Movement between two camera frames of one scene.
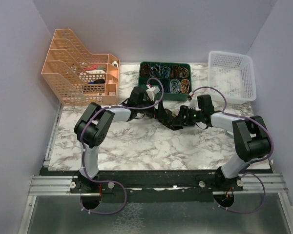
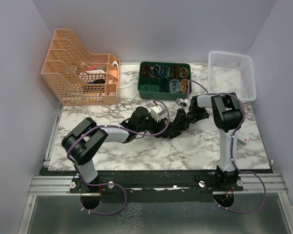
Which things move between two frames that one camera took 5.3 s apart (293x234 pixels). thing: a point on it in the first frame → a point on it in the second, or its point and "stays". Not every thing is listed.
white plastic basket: [232, 73] stays
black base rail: [157, 185] stays
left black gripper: [151, 114] → [158, 127]
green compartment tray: [177, 78] stays
